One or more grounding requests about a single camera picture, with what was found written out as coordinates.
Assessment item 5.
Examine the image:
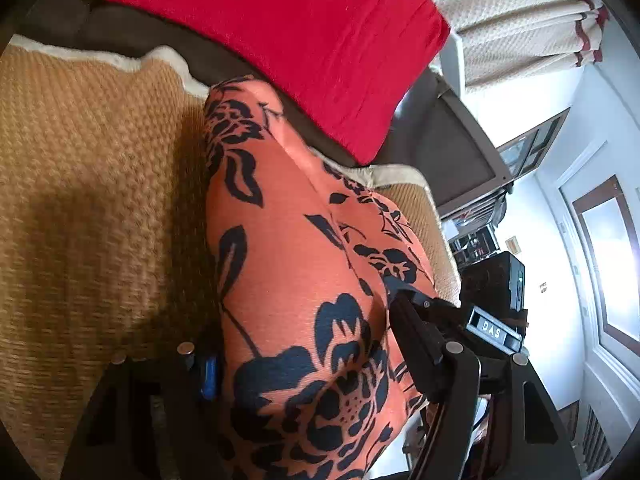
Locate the orange floral garment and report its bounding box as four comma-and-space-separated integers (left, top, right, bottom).
204, 78, 435, 479

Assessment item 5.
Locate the white framed door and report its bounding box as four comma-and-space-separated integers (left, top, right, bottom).
559, 141, 639, 440

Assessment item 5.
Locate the woven straw mat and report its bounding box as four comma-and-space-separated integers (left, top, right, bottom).
1, 37, 450, 479

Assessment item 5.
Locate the dark brown sofa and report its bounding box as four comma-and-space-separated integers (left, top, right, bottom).
17, 0, 513, 221

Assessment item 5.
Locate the beige dotted curtain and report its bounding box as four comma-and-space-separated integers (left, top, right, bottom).
433, 0, 608, 92

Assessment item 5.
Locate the red cushion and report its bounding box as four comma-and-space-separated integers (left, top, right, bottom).
105, 0, 450, 164

